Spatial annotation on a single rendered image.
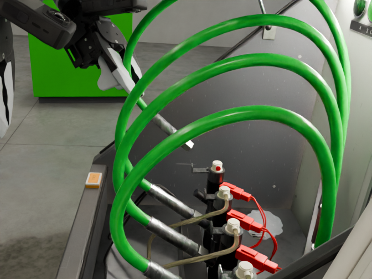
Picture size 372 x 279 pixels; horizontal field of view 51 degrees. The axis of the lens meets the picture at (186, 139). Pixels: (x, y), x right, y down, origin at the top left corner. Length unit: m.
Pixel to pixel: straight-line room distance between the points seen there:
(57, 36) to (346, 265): 0.35
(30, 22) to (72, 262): 0.43
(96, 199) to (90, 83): 3.22
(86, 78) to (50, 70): 0.33
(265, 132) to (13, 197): 1.98
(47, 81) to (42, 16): 3.63
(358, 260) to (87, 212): 0.63
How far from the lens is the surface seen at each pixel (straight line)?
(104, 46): 0.69
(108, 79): 0.70
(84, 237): 0.78
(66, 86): 4.08
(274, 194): 1.10
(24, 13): 0.46
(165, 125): 0.71
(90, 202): 0.87
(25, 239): 2.34
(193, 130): 0.36
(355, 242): 0.31
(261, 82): 0.95
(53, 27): 0.45
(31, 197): 2.67
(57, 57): 4.00
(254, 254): 0.53
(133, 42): 0.68
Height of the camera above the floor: 1.44
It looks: 25 degrees down
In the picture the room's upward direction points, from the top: 5 degrees clockwise
